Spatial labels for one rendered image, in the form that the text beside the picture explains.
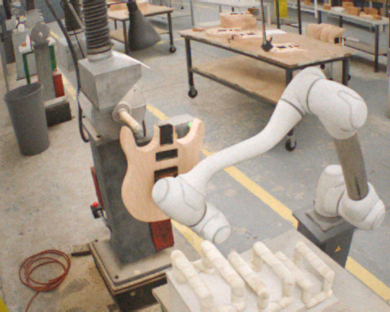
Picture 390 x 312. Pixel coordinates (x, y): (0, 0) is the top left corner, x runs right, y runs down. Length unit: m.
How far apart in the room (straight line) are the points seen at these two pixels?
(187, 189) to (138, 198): 0.42
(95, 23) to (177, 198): 0.72
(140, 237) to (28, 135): 2.49
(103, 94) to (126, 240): 1.09
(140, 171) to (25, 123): 3.00
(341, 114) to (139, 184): 0.80
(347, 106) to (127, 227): 1.43
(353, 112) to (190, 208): 0.58
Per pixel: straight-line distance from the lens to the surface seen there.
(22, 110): 4.40
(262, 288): 1.05
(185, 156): 1.64
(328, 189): 1.82
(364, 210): 1.70
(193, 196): 1.24
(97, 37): 1.55
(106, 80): 1.42
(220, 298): 1.07
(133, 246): 2.36
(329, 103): 1.30
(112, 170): 2.07
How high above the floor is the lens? 1.91
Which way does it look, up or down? 29 degrees down
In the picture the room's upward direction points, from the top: 5 degrees counter-clockwise
